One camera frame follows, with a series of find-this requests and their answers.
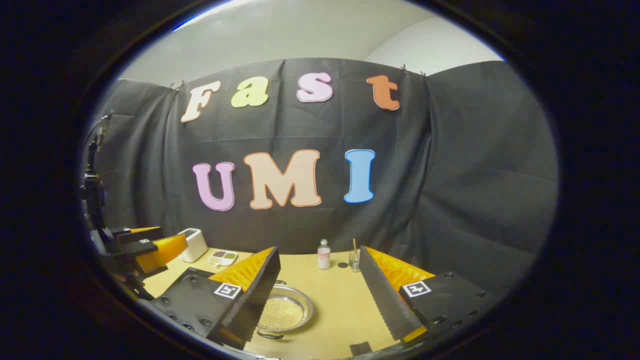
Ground steel pot with black handles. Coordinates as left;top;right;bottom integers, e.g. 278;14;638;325
256;280;315;341

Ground clear bottle with pink label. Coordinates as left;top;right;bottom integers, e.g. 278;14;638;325
317;239;332;271

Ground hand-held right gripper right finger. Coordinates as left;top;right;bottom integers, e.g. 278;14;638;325
359;245;501;343

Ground black backdrop cloth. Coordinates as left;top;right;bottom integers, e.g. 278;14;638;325
82;57;560;296

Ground white divided dish with beans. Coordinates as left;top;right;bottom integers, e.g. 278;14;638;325
208;250;238;267

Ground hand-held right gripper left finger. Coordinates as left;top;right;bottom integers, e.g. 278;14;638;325
150;246;282;351

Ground white toaster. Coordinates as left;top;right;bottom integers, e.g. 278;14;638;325
177;228;209;264

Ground pile of soybeans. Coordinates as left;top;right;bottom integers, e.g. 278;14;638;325
260;296;306;332

